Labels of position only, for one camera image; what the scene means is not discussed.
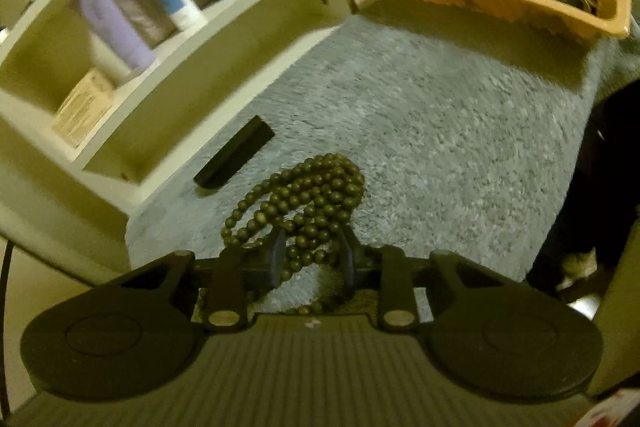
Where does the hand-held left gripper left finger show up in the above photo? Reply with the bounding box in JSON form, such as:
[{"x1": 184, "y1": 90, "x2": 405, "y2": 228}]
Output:
[{"x1": 122, "y1": 229, "x2": 288, "y2": 333}]

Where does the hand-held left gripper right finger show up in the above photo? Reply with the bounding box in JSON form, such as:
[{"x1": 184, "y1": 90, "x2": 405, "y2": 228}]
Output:
[{"x1": 340, "y1": 227, "x2": 501, "y2": 333}]

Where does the dark bead necklace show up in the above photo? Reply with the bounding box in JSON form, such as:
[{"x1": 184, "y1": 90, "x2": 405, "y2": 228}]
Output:
[{"x1": 220, "y1": 153, "x2": 366, "y2": 315}]

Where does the flat black box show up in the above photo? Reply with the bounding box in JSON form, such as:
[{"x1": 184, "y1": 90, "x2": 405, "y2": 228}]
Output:
[{"x1": 194, "y1": 116, "x2": 275, "y2": 188}]

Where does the white shelf unit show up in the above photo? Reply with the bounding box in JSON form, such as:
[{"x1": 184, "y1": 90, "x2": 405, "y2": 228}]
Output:
[{"x1": 0, "y1": 0, "x2": 403, "y2": 258}]

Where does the brown cardboard box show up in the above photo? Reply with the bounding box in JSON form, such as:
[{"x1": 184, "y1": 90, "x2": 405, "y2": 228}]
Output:
[{"x1": 52, "y1": 68, "x2": 117, "y2": 142}]

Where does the person's dark trouser leg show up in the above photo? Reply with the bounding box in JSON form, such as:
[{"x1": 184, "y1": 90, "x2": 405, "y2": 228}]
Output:
[{"x1": 525, "y1": 82, "x2": 640, "y2": 293}]

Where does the lilac plastic bottle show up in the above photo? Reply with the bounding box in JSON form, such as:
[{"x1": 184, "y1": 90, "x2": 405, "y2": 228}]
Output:
[{"x1": 80, "y1": 0, "x2": 157, "y2": 70}]

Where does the red and white packet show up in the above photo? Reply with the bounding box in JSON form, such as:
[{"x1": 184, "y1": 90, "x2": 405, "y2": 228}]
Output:
[{"x1": 575, "y1": 389, "x2": 640, "y2": 427}]

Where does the black cable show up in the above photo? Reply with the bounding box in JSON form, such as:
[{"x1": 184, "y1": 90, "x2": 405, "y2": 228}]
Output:
[{"x1": 0, "y1": 241, "x2": 15, "y2": 413}]

